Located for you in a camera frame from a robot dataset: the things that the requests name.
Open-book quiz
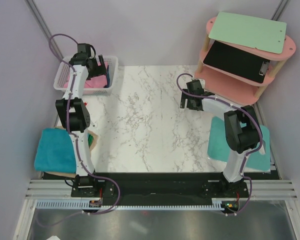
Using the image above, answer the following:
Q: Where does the black clipboard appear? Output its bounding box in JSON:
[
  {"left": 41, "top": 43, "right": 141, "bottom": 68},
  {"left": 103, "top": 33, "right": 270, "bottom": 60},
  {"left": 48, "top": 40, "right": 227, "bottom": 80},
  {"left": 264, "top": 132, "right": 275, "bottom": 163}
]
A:
[{"left": 203, "top": 41, "right": 270, "bottom": 84}]

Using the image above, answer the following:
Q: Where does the folded green t-shirt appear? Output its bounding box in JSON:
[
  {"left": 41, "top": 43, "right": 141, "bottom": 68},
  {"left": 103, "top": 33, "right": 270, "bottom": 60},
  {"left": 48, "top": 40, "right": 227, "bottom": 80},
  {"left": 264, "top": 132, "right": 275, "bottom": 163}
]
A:
[{"left": 88, "top": 133, "right": 94, "bottom": 147}]

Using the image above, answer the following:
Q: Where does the white plastic basket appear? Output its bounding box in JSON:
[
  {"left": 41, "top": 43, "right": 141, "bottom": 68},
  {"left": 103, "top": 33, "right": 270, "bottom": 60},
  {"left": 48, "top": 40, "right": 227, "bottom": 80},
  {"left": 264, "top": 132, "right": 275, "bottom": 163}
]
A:
[{"left": 53, "top": 55, "right": 119, "bottom": 96}]

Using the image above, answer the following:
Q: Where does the folded teal t-shirt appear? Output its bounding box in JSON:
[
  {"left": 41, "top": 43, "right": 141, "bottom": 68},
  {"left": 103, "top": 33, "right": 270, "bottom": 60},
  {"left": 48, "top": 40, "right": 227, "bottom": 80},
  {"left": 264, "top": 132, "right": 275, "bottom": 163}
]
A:
[{"left": 34, "top": 128, "right": 76, "bottom": 174}]

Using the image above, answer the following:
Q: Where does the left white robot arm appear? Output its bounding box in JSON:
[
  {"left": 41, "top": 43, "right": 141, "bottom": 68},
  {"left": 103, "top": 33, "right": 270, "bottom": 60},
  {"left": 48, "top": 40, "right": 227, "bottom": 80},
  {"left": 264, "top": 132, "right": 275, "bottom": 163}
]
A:
[{"left": 55, "top": 43, "right": 107, "bottom": 198}]

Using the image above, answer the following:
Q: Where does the light green board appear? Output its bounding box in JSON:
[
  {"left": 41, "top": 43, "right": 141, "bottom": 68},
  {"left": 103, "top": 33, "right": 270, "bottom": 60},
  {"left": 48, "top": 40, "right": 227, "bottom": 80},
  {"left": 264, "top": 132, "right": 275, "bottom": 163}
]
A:
[{"left": 209, "top": 12, "right": 287, "bottom": 54}]

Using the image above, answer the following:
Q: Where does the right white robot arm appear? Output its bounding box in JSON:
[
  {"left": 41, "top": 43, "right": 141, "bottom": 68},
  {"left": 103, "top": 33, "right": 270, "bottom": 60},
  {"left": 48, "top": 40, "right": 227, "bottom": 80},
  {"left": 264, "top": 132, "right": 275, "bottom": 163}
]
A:
[{"left": 176, "top": 78, "right": 263, "bottom": 197}]

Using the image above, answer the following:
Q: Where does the dark blue t-shirt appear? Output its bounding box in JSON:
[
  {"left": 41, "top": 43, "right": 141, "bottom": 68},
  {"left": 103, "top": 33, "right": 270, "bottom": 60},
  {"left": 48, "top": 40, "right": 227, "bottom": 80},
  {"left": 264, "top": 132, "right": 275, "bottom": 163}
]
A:
[{"left": 105, "top": 65, "right": 111, "bottom": 88}]

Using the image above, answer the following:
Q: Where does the pink t-shirt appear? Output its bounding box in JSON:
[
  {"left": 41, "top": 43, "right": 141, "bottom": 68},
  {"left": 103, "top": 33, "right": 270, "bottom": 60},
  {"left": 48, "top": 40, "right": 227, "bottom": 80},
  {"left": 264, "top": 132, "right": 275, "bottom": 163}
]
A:
[{"left": 63, "top": 72, "right": 109, "bottom": 89}]

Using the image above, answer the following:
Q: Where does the teal folding board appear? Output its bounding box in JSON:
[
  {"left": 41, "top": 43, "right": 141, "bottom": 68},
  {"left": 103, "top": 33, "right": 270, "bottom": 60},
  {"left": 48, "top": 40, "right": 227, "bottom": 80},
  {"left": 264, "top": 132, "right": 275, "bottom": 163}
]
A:
[{"left": 207, "top": 116, "right": 271, "bottom": 172}]

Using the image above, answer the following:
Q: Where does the purple cable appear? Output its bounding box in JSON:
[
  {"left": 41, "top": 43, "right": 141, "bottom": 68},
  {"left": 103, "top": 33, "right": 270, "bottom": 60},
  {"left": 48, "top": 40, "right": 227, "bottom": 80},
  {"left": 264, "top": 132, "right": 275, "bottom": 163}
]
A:
[
  {"left": 176, "top": 72, "right": 263, "bottom": 217},
  {"left": 48, "top": 33, "right": 122, "bottom": 216}
]

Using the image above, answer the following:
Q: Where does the folded tan t-shirt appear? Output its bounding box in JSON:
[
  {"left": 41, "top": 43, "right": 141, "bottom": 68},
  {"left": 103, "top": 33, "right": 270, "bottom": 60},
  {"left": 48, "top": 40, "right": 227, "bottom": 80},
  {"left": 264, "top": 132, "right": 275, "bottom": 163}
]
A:
[{"left": 44, "top": 130, "right": 99, "bottom": 178}]

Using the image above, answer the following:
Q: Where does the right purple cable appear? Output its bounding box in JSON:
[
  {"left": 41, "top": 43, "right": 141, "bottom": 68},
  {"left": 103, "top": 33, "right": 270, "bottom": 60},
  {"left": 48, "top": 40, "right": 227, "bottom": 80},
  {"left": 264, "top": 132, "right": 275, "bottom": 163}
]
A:
[{"left": 176, "top": 72, "right": 263, "bottom": 217}]

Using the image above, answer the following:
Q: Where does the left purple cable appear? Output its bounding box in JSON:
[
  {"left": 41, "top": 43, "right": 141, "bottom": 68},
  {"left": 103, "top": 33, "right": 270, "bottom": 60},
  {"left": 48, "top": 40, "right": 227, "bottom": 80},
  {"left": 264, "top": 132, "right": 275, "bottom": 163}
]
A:
[{"left": 48, "top": 33, "right": 122, "bottom": 216}]

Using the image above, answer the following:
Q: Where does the white cable duct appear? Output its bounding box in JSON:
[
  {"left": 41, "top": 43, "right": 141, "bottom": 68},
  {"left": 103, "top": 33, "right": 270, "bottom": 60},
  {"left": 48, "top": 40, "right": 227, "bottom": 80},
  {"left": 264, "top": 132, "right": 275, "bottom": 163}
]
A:
[{"left": 35, "top": 199, "right": 233, "bottom": 211}]

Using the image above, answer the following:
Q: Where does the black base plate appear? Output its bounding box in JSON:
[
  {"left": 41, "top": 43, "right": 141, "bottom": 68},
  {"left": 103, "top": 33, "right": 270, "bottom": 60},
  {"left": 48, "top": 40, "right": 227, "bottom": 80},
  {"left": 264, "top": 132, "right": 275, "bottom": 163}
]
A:
[{"left": 41, "top": 171, "right": 281, "bottom": 207}]

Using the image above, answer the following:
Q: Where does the aluminium rail frame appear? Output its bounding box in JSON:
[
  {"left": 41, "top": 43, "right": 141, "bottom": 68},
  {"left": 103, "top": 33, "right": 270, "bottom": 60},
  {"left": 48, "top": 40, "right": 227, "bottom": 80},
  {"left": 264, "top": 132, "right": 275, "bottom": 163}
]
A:
[{"left": 25, "top": 179, "right": 298, "bottom": 201}]

